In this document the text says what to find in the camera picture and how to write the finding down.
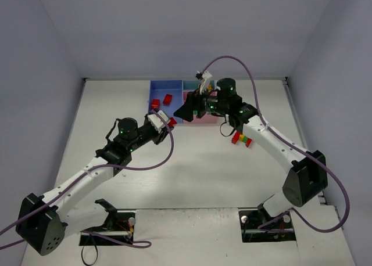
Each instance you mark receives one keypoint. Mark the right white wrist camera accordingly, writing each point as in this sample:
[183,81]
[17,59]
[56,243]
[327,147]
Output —
[204,78]

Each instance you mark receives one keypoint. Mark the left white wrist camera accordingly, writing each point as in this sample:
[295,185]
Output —
[156,120]

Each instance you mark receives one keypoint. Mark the large blue container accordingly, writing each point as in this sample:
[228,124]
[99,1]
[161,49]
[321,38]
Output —
[176,101]

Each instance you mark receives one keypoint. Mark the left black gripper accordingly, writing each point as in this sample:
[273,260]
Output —
[160,135]

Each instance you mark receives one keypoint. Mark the red yellow green lego assembly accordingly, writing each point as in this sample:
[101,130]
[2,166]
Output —
[238,137]

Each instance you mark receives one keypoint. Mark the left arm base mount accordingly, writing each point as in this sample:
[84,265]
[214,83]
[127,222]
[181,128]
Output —
[122,230]

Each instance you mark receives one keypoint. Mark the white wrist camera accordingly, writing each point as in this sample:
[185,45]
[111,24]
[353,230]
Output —
[156,120]
[204,78]

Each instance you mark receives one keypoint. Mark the red lego brick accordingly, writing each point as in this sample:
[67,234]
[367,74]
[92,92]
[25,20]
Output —
[167,99]

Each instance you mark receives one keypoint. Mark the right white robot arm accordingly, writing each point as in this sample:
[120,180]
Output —
[305,176]

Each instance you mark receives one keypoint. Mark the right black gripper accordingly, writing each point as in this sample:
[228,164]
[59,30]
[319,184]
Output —
[196,102]

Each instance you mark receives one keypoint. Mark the pink container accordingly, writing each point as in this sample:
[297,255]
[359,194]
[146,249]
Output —
[206,119]

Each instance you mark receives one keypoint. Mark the teal container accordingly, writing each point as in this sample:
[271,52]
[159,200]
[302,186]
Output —
[190,85]

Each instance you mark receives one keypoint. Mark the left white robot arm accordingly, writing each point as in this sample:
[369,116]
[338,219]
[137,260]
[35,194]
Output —
[44,221]

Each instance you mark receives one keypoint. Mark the red round printed lego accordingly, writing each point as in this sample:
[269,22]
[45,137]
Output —
[155,104]

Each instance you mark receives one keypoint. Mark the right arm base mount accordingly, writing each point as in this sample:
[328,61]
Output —
[256,227]

